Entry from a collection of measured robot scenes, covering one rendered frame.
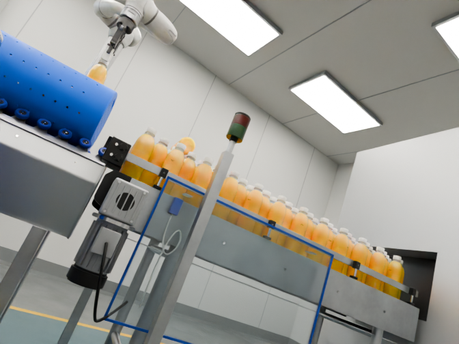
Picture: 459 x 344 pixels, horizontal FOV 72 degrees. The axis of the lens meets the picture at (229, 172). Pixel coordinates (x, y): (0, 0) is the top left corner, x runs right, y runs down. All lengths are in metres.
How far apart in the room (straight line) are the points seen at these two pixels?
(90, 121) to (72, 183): 0.24
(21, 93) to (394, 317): 1.86
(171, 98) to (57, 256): 2.45
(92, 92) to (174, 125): 3.31
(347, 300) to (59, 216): 1.25
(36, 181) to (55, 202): 0.09
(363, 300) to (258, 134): 3.96
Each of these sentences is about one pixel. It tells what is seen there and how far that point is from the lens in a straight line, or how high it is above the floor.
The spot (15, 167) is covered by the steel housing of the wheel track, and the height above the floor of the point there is 0.78.
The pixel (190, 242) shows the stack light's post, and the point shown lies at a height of 0.76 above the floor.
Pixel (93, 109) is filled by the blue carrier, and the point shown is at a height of 1.08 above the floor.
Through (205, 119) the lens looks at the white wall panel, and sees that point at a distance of 4.82.
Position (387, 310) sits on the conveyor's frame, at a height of 0.82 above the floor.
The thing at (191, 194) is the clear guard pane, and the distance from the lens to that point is 1.17.
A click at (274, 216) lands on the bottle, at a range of 1.44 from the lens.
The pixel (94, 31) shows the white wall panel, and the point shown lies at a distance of 4.70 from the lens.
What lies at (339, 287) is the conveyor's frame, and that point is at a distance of 1.60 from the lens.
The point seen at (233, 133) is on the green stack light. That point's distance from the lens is 1.14.
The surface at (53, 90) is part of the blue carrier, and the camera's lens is 1.33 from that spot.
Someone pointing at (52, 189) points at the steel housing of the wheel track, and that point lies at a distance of 1.28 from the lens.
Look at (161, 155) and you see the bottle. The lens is 1.30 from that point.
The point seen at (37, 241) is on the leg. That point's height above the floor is 0.58.
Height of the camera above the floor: 0.71
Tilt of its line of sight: 17 degrees up
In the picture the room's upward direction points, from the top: 21 degrees clockwise
